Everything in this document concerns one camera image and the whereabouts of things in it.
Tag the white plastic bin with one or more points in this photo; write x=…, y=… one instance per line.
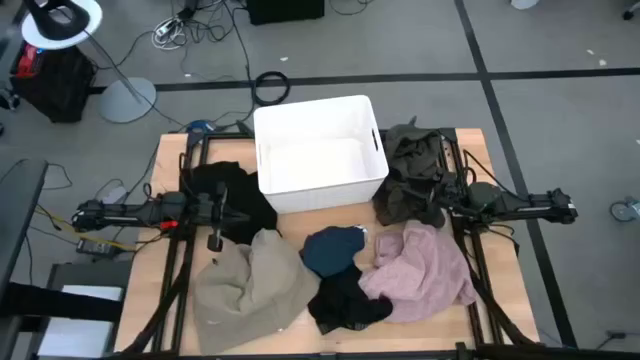
x=320, y=160

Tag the black power adapter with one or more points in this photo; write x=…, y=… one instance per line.
x=97, y=247

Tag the white round pedestal table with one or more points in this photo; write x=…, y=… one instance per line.
x=127, y=102

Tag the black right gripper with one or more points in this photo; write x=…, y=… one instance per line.
x=448, y=192

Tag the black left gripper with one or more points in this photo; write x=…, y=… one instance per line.
x=212, y=210

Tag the black metal table frame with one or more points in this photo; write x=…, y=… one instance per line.
x=177, y=270

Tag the large black garment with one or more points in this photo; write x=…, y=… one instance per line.
x=250, y=195

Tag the navy blue garment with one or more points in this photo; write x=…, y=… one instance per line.
x=332, y=250

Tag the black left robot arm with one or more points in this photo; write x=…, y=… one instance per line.
x=125, y=212

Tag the grey caster wheel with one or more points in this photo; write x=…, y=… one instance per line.
x=624, y=210

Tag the red connector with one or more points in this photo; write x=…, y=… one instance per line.
x=169, y=225

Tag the white round object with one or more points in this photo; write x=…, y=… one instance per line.
x=525, y=4

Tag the black box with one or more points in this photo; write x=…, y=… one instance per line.
x=285, y=11

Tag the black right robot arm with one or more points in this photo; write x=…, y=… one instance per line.
x=530, y=205

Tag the red tool case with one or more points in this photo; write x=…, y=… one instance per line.
x=26, y=60

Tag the grey cabinet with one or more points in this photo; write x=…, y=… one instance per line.
x=75, y=320

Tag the pink garment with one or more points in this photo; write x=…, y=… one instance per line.
x=425, y=275

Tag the black crate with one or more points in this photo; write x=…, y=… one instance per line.
x=57, y=87

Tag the black garment with printed waistband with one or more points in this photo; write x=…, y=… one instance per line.
x=345, y=302

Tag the dark olive garment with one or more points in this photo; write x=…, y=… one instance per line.
x=412, y=150

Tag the beige garment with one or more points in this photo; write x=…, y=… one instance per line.
x=250, y=295

